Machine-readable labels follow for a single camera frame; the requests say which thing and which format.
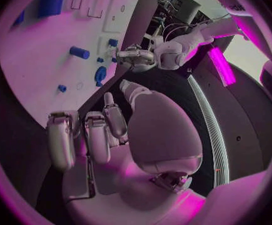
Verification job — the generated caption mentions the white task board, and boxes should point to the white task board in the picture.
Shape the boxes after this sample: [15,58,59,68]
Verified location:
[0,0,140,130]

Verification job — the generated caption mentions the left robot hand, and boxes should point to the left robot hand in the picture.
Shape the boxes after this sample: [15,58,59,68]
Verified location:
[115,44,155,71]

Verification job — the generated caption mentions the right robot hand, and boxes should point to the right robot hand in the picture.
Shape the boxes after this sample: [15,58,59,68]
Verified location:
[46,79,207,225]

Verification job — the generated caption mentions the blue block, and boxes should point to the blue block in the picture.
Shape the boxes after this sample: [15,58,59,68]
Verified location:
[12,10,26,27]

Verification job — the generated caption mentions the blue short cylinder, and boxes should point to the blue short cylinder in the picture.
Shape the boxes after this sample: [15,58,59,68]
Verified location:
[69,45,91,60]

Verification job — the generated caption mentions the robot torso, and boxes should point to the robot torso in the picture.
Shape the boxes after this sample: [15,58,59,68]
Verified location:
[120,60,272,197]

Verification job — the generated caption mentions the cluttered workshop rack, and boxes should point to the cluttered workshop rack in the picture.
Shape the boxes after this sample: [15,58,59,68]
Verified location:
[146,0,218,50]

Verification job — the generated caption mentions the white cable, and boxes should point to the white cable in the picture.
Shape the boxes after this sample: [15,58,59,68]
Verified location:
[162,23,203,42]

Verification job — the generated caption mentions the blue gear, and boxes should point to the blue gear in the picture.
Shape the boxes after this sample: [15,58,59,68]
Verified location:
[95,66,107,88]

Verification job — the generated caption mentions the glowing light bar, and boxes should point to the glowing light bar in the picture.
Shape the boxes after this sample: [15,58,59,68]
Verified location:
[207,47,237,87]

